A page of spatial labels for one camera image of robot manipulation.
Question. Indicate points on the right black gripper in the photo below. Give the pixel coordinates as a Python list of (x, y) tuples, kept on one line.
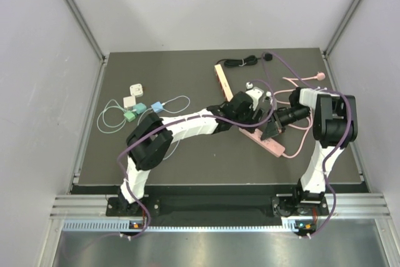
[(274, 125)]

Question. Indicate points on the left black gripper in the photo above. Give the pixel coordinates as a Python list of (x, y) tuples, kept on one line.
[(256, 117)]

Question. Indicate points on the pink power strip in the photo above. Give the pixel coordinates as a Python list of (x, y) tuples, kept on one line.
[(270, 144)]

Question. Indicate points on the beige wooden power strip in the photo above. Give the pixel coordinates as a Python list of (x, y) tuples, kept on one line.
[(223, 82)]

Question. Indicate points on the blue plug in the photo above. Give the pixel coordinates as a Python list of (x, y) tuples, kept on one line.
[(157, 107)]

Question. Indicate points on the white square plug adapter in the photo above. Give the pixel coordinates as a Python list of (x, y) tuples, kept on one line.
[(136, 90)]

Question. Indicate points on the white cube charger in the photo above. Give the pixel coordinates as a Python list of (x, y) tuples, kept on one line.
[(129, 102)]

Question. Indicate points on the teal plug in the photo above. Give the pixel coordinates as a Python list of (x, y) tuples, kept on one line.
[(139, 108)]

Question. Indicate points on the green plug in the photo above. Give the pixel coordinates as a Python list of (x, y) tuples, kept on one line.
[(129, 116)]

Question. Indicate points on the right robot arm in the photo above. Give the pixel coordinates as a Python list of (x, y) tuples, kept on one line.
[(334, 127)]

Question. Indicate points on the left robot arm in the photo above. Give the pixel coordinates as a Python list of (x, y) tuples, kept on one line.
[(147, 145)]

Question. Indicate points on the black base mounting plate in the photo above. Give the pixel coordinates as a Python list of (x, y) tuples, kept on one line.
[(261, 200)]

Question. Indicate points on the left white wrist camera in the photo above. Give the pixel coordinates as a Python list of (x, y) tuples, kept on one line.
[(255, 93)]

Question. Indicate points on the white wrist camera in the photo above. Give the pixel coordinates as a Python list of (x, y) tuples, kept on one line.
[(269, 97), (255, 93)]

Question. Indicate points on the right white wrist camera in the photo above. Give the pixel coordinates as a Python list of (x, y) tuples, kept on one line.
[(269, 97)]

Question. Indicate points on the slotted grey cable duct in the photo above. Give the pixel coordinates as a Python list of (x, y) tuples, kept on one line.
[(285, 225)]

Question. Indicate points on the aluminium frame rail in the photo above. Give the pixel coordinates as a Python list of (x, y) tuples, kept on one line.
[(84, 27)]

